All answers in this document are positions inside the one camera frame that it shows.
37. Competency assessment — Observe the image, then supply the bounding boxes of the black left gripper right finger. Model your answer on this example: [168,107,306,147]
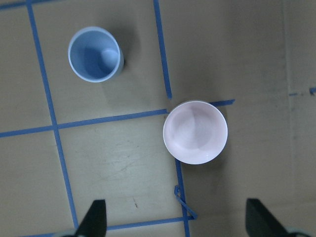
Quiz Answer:
[245,198,289,237]

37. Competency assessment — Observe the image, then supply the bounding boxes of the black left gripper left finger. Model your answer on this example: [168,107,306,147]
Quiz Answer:
[75,199,107,237]

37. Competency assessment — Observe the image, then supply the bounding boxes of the blue cup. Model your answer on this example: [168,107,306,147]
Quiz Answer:
[68,26,124,83]

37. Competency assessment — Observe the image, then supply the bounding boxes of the pink bowl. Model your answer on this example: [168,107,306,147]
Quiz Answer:
[162,100,228,165]

